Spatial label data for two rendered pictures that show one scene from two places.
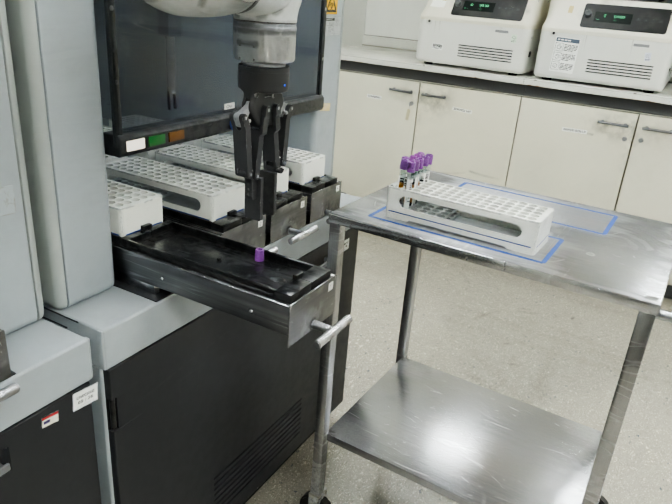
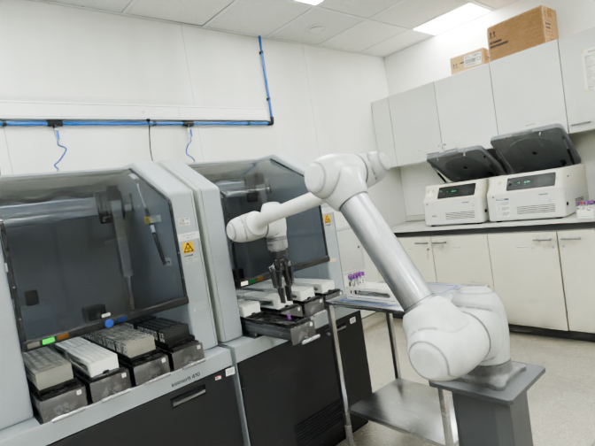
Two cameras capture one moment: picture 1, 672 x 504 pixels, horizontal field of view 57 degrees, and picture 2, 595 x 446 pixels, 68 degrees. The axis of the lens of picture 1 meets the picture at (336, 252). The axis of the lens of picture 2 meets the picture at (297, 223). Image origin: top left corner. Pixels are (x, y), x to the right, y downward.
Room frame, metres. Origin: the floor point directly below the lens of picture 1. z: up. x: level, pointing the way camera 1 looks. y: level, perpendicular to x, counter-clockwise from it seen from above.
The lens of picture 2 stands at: (-0.84, -0.65, 1.32)
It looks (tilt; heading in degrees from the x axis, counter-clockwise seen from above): 3 degrees down; 21
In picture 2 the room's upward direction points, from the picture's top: 9 degrees counter-clockwise
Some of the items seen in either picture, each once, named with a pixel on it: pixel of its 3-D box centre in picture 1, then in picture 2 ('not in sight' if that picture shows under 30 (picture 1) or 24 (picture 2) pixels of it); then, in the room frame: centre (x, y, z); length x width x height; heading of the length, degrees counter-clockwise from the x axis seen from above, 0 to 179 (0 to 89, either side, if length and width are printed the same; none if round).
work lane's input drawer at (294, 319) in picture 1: (158, 252); (258, 322); (0.99, 0.31, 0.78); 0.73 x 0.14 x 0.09; 62
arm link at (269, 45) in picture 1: (264, 43); (277, 243); (0.94, 0.13, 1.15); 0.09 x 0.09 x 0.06
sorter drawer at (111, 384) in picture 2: not in sight; (84, 367); (0.48, 0.86, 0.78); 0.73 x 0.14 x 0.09; 62
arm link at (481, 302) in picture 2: not in sight; (477, 322); (0.58, -0.65, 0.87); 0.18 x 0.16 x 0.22; 153
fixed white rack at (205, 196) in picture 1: (171, 189); (266, 301); (1.18, 0.34, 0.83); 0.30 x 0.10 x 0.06; 62
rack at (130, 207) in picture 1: (84, 200); (235, 308); (1.08, 0.47, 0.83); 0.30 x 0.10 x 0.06; 62
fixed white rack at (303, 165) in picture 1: (261, 160); (309, 286); (1.45, 0.19, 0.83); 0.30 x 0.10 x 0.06; 62
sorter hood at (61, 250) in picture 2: not in sight; (81, 243); (0.55, 0.83, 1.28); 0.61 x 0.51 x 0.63; 152
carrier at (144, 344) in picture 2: not in sight; (140, 346); (0.51, 0.58, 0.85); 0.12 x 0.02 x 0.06; 153
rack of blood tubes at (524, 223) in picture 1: (466, 212); (376, 292); (1.13, -0.24, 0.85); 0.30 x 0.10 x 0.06; 60
